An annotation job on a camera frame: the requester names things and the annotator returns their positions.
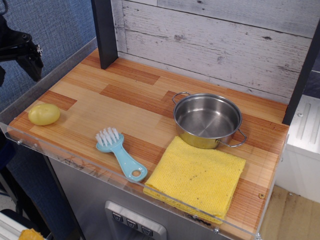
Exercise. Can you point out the silver dispenser button panel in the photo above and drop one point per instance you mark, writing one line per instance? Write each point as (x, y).
(126, 224)

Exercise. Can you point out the white ribbed appliance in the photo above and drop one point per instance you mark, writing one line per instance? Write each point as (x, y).
(299, 167)

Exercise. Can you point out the yellow object bottom left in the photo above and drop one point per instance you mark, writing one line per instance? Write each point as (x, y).
(30, 234)

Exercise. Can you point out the yellow plastic potato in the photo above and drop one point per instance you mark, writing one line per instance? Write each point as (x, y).
(44, 114)

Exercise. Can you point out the stainless steel cabinet front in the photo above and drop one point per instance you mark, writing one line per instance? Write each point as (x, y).
(87, 196)

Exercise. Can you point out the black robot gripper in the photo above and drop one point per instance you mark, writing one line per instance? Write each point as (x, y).
(16, 45)

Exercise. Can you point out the stainless steel pot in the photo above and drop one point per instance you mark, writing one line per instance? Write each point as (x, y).
(207, 121)

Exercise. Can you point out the yellow folded cloth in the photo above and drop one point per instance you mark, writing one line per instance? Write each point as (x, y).
(200, 182)

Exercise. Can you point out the clear acrylic counter guard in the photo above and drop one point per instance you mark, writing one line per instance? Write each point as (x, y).
(137, 100)

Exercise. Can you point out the light blue scrub brush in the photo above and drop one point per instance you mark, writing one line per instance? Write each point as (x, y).
(111, 141)

